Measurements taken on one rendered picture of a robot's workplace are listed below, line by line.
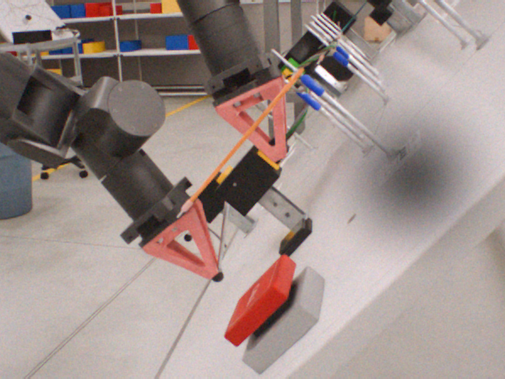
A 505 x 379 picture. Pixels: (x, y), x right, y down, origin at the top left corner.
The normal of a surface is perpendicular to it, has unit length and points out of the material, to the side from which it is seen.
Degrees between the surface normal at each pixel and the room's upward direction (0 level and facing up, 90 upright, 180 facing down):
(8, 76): 73
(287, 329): 90
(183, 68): 90
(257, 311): 90
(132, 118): 59
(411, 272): 90
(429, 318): 0
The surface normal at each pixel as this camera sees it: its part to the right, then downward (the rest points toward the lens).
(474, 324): -0.05, -0.95
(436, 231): -0.76, -0.64
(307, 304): 0.62, -0.70
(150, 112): 0.51, -0.30
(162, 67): -0.29, 0.31
